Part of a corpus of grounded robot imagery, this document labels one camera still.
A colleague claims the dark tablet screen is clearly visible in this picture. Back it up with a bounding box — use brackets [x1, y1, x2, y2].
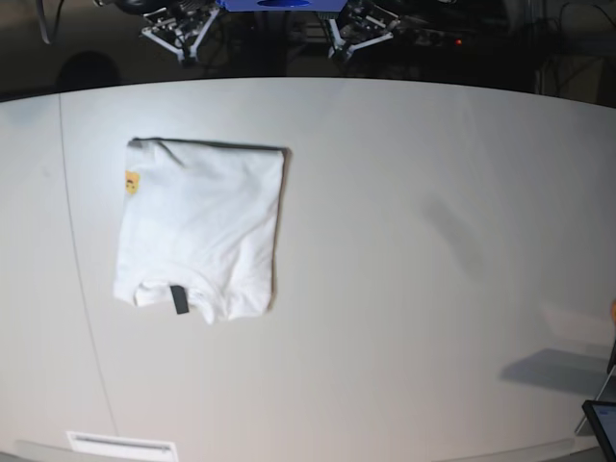
[582, 400, 616, 462]

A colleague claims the orange object at edge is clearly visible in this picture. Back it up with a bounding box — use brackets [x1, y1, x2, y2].
[610, 300, 616, 324]

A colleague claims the white printed T-shirt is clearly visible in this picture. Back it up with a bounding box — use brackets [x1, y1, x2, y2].
[113, 139, 285, 324]

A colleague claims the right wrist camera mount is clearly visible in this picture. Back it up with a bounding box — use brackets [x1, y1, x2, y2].
[141, 1, 221, 66]

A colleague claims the blue box at top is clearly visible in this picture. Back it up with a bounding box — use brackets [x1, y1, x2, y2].
[217, 0, 347, 13]

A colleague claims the white paper label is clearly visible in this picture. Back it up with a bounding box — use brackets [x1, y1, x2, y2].
[66, 431, 178, 461]

